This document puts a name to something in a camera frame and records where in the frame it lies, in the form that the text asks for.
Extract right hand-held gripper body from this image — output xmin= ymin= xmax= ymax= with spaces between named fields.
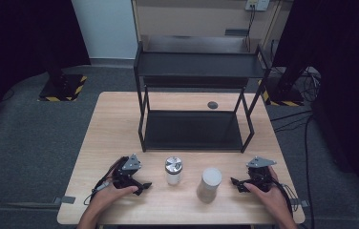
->
xmin=246 ymin=156 xmax=278 ymax=193

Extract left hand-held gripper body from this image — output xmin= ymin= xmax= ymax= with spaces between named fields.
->
xmin=112 ymin=154 xmax=142 ymax=189

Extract white cylindrical canister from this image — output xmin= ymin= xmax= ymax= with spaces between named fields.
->
xmin=196 ymin=167 xmax=223 ymax=204

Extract glass jar with metal lid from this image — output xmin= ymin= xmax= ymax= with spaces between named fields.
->
xmin=164 ymin=156 xmax=184 ymax=186

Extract black metal two-tier shelf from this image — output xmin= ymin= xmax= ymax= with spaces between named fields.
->
xmin=133 ymin=40 xmax=273 ymax=154

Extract person's right hand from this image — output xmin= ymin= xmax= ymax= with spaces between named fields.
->
xmin=243 ymin=167 xmax=292 ymax=220

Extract person's left hand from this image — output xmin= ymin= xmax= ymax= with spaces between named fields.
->
xmin=86 ymin=183 xmax=139 ymax=221

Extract grey tape strip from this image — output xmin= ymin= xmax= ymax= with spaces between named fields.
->
xmin=289 ymin=198 xmax=310 ymax=208
xmin=53 ymin=196 xmax=76 ymax=205

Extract black stand with striped base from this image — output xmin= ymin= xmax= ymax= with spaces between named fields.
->
xmin=258 ymin=58 xmax=306 ymax=108
xmin=37 ymin=55 xmax=89 ymax=103

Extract black curtain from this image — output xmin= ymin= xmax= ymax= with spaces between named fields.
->
xmin=0 ymin=0 xmax=92 ymax=141
xmin=272 ymin=0 xmax=359 ymax=208

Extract beige wooden panel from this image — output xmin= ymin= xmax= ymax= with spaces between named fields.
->
xmin=131 ymin=0 xmax=294 ymax=54

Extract left hand-held gripper cable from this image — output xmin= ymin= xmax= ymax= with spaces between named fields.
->
xmin=83 ymin=156 xmax=130 ymax=206

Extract hand-held gripper cable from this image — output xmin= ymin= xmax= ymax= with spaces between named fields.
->
xmin=83 ymin=156 xmax=130 ymax=206
xmin=271 ymin=177 xmax=299 ymax=219

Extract right hand-held gripper cable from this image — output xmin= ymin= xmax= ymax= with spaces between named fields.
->
xmin=271 ymin=177 xmax=299 ymax=219

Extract black floor cable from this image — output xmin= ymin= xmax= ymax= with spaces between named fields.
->
xmin=269 ymin=109 xmax=317 ymax=229

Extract tangle of black cables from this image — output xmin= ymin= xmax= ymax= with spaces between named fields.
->
xmin=295 ymin=67 xmax=323 ymax=103

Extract small grey wall plate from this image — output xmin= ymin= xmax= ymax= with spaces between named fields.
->
xmin=224 ymin=29 xmax=250 ymax=37

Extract black cable from wall socket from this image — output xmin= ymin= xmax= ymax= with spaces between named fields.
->
xmin=244 ymin=5 xmax=258 ymax=52

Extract white wall socket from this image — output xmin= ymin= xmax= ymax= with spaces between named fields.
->
xmin=244 ymin=0 xmax=270 ymax=12

